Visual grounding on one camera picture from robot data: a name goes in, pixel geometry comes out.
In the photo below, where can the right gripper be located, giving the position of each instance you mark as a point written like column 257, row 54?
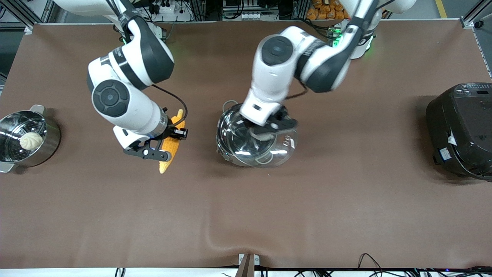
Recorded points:
column 172, row 132

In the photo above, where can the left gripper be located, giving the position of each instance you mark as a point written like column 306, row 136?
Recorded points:
column 283, row 120

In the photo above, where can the yellow corn cob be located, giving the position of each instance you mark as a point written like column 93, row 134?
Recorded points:
column 171, row 148

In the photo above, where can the glass pot lid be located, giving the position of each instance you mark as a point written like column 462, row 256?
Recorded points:
column 284, row 150

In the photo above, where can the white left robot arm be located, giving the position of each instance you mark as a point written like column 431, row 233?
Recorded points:
column 276, row 73

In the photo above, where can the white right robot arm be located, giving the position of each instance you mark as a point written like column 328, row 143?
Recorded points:
column 115, row 100

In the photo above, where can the stainless steel steamer pot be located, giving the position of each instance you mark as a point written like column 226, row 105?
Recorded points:
column 50, row 142

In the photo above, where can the brown table cloth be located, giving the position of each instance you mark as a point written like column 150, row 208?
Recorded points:
column 307, row 211

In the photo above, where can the pile of orange items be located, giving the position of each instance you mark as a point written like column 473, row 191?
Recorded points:
column 326, row 9

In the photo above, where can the white power strip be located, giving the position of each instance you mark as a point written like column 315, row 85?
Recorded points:
column 169, row 9

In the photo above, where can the white steamed bun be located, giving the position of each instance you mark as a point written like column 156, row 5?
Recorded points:
column 31, row 141

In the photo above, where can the perforated steel steamer insert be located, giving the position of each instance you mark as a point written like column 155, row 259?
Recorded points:
column 11, row 142

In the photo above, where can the black rice cooker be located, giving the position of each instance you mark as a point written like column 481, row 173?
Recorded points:
column 461, row 130

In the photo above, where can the metal table edge bracket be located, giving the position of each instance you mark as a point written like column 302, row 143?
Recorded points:
column 248, row 263

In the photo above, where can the aluminium frame post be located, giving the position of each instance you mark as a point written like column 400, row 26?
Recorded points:
column 23, row 13
column 474, row 15

